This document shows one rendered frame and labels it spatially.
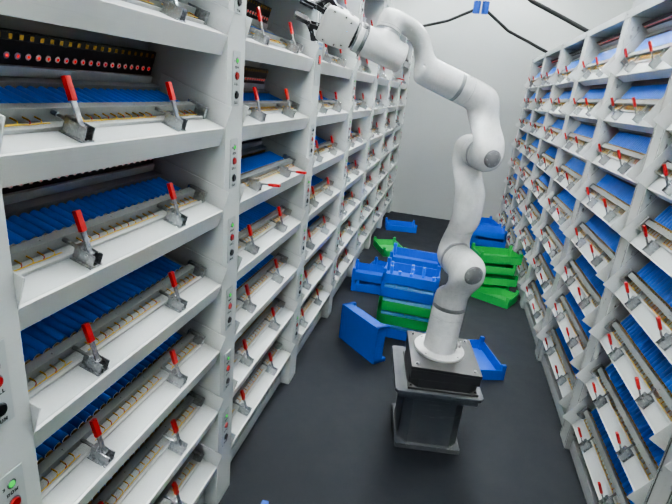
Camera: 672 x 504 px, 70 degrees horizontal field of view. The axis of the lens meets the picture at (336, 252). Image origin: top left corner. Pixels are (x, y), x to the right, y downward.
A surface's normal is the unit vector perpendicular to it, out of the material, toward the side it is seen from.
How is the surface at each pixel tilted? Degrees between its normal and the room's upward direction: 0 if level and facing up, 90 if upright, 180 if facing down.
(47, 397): 18
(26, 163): 108
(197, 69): 90
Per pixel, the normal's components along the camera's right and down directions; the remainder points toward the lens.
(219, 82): -0.23, 0.29
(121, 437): 0.39, -0.84
